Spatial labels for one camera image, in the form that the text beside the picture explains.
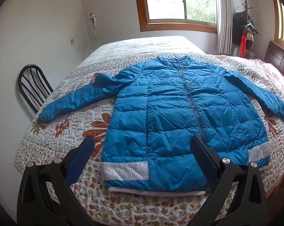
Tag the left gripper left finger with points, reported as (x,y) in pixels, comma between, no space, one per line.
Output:
(45,196)

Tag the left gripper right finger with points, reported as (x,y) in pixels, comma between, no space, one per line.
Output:
(249,204)

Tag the blue puffer jacket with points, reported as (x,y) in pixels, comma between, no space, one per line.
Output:
(160,104)

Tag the coat rack with clothes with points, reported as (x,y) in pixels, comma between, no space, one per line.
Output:
(243,30)

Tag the dark wooden headboard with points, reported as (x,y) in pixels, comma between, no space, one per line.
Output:
(275,56)

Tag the floral quilted bedspread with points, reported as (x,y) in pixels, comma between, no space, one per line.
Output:
(44,142)

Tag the wooden framed window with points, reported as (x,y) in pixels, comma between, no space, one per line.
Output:
(279,22)
(182,15)

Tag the white grey curtain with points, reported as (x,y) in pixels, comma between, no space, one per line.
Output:
(224,26)

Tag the black metal chair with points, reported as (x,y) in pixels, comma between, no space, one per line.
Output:
(34,86)

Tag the yellow wall socket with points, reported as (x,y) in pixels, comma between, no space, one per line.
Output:
(72,41)

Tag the wall mounted white handset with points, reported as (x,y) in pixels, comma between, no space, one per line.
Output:
(93,20)

